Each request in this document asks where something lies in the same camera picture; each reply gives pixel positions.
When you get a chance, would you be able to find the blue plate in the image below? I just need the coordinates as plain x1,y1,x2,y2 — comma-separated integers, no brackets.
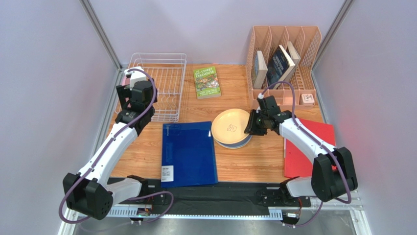
214,135,252,149

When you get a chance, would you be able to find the tan plate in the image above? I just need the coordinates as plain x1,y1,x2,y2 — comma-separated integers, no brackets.
211,109,250,143

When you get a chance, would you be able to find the pink plate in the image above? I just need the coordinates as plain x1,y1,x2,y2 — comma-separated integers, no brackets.
121,75,131,86

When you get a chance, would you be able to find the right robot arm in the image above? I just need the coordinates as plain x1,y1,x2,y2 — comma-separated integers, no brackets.
244,94,357,204

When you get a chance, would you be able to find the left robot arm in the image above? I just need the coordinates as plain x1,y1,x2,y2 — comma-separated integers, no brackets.
60,78,157,220

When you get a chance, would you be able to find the peach file organizer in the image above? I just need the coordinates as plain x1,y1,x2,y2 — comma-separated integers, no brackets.
246,26,322,110

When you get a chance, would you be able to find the small white box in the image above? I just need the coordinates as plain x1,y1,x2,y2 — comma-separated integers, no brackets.
300,94,315,105

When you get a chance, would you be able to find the grey book in organizer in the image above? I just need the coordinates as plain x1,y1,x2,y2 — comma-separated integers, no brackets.
252,50,268,90

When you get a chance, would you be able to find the dark blue book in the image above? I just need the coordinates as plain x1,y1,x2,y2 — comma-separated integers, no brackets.
266,45,296,89

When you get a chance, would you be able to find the red folder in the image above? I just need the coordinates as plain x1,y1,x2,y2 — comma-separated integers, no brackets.
283,118,337,179

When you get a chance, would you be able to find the green treehouse book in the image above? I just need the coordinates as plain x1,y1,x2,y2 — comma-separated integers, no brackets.
193,66,222,99

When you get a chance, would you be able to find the white book in organizer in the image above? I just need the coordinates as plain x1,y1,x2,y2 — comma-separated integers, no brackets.
286,41,301,67

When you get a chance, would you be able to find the blue folder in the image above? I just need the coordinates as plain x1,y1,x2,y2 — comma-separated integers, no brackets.
161,121,218,188

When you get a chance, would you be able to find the white wire dish rack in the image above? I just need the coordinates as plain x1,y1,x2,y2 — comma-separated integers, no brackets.
127,52,187,123

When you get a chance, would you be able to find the aluminium mounting rail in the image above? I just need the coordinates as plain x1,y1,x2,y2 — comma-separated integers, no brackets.
67,183,364,221

